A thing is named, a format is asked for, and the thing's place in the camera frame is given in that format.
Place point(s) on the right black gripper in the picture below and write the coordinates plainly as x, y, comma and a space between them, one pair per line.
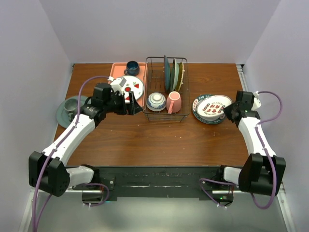
227, 109

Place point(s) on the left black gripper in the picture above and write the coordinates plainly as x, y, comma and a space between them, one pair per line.
131, 108

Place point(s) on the green rim white plate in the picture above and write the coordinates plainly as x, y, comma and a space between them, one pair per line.
198, 116

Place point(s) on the white plate red characters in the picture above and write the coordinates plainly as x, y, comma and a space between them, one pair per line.
211, 108

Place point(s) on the blue white porcelain bowl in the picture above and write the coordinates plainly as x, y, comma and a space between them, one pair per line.
156, 102

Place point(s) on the pink ceramic mug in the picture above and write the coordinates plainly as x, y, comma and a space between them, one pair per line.
174, 102

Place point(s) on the dark teal plate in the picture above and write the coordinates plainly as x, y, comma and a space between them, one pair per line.
167, 73

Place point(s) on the light green flower plate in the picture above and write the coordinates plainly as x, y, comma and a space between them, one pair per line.
174, 75

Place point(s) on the yellow woven bamboo plate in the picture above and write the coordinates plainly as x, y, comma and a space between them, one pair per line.
181, 73

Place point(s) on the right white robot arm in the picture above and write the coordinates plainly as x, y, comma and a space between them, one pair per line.
263, 170

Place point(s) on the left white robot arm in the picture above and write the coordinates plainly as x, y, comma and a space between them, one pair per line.
47, 170

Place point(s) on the white watermelon pattern plate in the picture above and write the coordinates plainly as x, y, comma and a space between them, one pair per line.
133, 84

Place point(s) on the dark blue mug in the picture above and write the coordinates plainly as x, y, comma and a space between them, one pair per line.
132, 68

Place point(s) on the grey metal mug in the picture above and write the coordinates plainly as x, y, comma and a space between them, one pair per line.
70, 108

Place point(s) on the grey green saucer plate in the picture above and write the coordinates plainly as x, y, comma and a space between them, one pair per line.
61, 118

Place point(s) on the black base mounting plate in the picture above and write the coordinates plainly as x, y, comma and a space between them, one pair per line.
159, 182

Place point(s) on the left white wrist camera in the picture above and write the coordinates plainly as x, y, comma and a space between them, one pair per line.
118, 83

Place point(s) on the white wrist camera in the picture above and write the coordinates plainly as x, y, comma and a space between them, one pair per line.
118, 83
256, 102

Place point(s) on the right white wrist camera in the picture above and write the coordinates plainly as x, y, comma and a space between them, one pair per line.
256, 102

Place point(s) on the black wire dish rack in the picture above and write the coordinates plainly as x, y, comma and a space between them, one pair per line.
155, 82

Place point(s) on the aluminium frame rail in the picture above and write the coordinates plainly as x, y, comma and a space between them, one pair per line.
285, 210

